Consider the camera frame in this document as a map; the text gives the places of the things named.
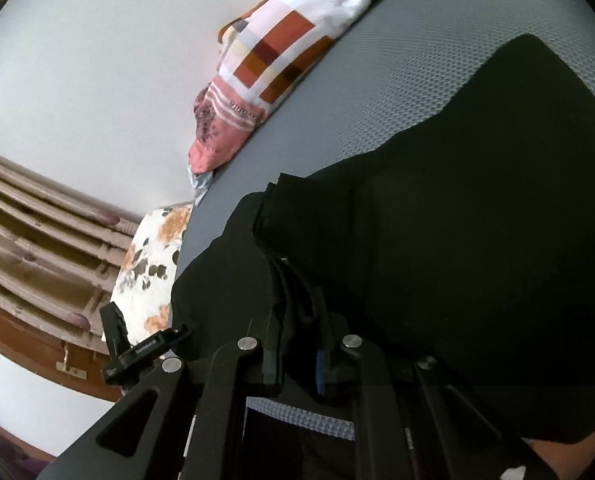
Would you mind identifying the black pants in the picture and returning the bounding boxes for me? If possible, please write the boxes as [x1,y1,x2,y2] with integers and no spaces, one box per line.
[170,32,595,480]

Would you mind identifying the floral white pillow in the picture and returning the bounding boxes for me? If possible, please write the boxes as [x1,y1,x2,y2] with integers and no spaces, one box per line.
[111,204,193,346]

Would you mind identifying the wooden headboard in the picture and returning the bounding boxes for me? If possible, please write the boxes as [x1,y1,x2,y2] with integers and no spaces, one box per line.
[0,158,137,401]

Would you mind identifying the light blue striped cloth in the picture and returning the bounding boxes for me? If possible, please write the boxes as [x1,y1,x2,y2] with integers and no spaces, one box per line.
[188,167,214,206]

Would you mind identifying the pink checked pillow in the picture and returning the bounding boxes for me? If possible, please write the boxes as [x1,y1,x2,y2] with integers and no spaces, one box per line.
[189,0,373,174]

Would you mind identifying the grey mesh mattress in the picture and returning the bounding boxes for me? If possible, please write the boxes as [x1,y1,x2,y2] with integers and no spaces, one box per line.
[173,0,595,441]

